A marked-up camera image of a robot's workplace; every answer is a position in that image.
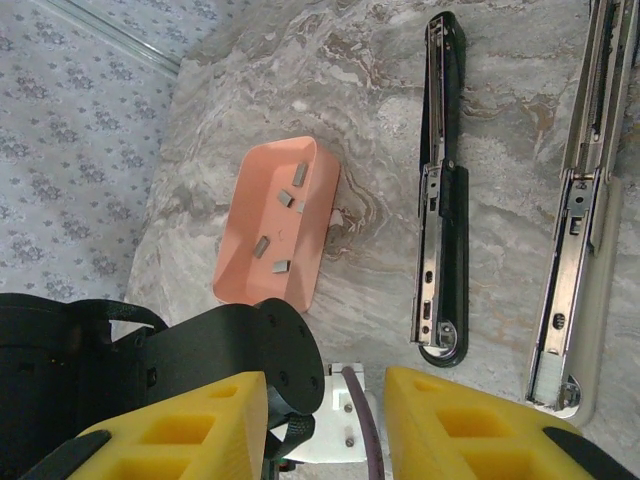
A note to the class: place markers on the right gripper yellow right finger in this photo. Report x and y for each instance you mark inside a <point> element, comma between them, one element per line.
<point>450,440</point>

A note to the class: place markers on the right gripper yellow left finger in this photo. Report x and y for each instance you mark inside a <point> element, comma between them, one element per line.
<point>175,440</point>

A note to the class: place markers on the grey staple strip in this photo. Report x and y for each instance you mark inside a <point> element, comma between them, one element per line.
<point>284,197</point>
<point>261,247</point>
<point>301,206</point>
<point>300,175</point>
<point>280,266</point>
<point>546,377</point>

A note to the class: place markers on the pink plastic tray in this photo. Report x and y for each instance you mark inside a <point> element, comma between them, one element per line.
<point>250,210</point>

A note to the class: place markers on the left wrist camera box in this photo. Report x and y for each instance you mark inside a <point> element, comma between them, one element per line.
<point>330,430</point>

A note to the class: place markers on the aluminium frame post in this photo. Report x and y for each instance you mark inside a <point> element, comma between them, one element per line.
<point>125,42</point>

